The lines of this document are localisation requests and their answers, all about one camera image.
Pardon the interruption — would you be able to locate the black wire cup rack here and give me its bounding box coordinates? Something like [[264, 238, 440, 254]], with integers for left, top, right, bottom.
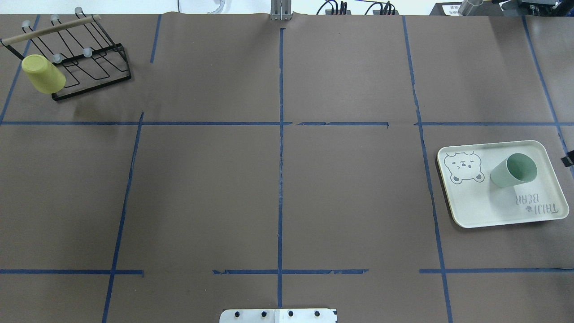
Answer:
[[1, 7, 132, 101]]

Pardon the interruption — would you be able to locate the metal base plate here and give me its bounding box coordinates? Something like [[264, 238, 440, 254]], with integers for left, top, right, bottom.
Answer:
[[219, 308, 338, 323]]

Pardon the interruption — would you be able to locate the metal cup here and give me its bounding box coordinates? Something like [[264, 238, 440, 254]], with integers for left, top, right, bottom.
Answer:
[[458, 0, 484, 16]]

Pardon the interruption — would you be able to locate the aluminium frame post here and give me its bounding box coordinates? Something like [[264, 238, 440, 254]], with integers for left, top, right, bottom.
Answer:
[[270, 0, 293, 21]]

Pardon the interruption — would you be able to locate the yellow cup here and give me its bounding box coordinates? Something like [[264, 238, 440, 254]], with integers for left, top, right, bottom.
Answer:
[[21, 54, 66, 94]]

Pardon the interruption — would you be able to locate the cream bear tray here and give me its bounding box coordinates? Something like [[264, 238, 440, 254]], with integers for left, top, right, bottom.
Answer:
[[437, 140, 570, 228]]

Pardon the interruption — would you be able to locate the pale green cup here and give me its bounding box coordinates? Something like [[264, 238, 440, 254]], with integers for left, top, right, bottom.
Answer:
[[490, 153, 539, 188]]

